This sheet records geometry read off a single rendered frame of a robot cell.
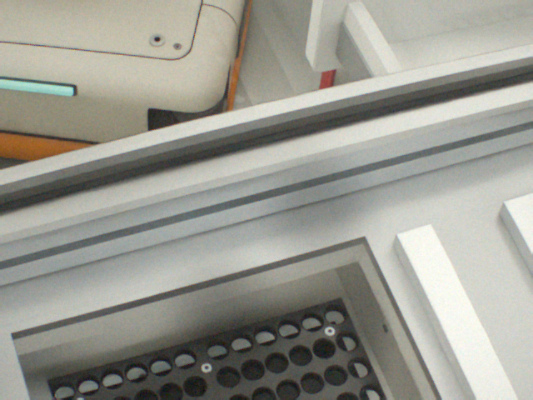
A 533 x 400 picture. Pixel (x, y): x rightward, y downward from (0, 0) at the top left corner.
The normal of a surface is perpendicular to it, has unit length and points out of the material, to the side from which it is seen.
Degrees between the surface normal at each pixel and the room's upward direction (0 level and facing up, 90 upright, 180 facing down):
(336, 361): 0
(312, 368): 0
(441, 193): 0
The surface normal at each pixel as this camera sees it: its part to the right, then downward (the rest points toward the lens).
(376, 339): -0.94, 0.25
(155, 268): 0.07, -0.57
